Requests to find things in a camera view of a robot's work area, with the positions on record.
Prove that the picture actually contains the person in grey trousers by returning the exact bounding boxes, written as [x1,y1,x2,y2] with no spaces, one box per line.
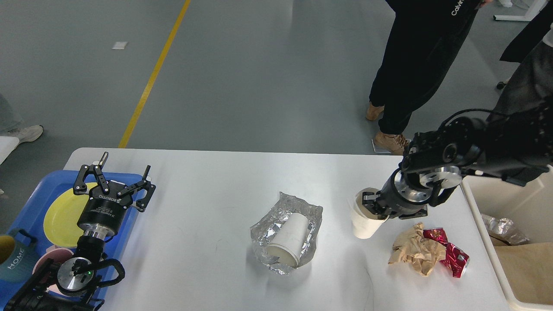
[488,0,553,121]

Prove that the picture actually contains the red wrapper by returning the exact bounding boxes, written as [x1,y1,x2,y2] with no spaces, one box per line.
[423,228,470,278]

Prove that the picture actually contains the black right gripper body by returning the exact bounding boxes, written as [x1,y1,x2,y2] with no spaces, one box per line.
[380,169,432,220]

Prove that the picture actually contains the white side table corner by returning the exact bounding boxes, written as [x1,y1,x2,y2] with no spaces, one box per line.
[0,136,19,164]

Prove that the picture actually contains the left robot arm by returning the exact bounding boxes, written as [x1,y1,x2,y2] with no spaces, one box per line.
[1,153,156,311]

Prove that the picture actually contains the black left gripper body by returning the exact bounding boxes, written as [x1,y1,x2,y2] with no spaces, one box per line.
[77,181,132,237]

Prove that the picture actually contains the pink mug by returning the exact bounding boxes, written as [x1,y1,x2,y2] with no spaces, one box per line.
[33,245,74,297]

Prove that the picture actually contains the white paper cup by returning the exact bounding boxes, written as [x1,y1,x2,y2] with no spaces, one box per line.
[265,213,309,268]
[351,187,389,239]

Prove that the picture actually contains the silver foil bag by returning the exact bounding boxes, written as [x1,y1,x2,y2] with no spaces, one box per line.
[480,214,531,246]

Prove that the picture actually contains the cream plastic bin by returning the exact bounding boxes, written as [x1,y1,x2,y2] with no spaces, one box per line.
[461,171,553,311]

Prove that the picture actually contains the person with white sneaker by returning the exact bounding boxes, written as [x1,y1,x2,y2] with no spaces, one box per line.
[0,94,44,144]

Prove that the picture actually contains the teal green mug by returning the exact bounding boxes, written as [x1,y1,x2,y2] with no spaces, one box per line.
[0,228,40,282]

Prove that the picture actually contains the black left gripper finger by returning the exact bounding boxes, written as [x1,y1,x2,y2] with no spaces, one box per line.
[116,165,155,212]
[73,152,108,195]

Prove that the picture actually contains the person in black clothes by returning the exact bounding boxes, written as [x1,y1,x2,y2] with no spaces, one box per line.
[366,0,488,156]

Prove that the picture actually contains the yellow plastic plate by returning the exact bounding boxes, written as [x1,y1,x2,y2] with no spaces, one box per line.
[45,189,89,248]

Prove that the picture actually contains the white furniture base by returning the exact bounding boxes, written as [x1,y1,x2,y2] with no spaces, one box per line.
[492,0,548,22]

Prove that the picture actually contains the brown paper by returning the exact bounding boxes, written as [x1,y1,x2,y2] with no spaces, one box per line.
[388,222,446,277]

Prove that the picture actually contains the brown paper bag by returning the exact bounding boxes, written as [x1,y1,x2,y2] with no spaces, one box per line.
[494,242,553,305]

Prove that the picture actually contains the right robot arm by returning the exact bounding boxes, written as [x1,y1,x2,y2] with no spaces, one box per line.
[358,97,553,220]

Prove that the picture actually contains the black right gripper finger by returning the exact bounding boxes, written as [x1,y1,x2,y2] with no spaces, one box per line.
[361,192,389,220]

